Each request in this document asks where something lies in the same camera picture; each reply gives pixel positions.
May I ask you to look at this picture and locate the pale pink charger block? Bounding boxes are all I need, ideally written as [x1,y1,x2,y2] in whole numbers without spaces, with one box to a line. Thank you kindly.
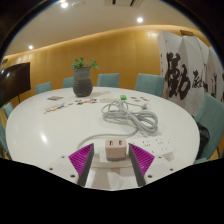
[105,138,128,161]

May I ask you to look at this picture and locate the white power strip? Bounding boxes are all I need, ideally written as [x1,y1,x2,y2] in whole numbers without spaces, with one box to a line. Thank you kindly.
[77,137,175,169]

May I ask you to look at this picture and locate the black television screen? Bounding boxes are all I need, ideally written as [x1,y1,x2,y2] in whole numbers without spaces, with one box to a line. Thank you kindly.
[0,61,32,108]

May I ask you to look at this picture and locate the grey coiled power cable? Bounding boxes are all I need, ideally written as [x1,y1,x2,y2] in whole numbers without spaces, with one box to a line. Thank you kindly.
[76,99,159,149]

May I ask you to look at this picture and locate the black bag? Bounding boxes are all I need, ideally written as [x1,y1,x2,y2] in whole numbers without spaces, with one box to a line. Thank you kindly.
[195,122,211,158]

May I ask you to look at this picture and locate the dark flat card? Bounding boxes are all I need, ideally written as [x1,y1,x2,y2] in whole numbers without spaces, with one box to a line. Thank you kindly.
[46,95,65,102]

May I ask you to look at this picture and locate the potted plant in grey vase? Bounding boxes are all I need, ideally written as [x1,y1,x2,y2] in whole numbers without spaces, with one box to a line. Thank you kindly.
[71,57,101,98]

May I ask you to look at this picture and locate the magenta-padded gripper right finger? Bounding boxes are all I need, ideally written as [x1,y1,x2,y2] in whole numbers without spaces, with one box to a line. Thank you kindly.
[128,143,178,187]

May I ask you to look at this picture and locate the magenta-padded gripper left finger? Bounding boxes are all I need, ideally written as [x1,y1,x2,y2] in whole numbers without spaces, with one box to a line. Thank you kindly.
[46,143,95,188]

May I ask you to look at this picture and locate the group of teal chairs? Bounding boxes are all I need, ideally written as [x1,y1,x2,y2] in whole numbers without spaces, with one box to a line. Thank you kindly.
[0,72,224,165]

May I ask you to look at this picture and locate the ceiling air vent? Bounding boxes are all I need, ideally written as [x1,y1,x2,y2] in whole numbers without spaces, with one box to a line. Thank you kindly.
[104,0,148,8]

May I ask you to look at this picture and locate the small white box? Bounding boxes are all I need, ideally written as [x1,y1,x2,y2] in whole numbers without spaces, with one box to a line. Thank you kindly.
[98,94,116,104]

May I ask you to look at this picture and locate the white calligraphy folding screen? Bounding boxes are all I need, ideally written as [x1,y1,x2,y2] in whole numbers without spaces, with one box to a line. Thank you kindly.
[156,30,224,118]

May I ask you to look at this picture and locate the scattered colourful small cards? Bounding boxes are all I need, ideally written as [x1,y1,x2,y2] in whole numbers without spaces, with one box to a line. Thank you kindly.
[130,96,151,103]
[43,97,99,114]

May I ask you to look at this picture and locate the group of ceiling spotlights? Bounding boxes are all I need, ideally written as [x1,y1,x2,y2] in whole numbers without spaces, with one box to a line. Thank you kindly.
[27,0,145,51]

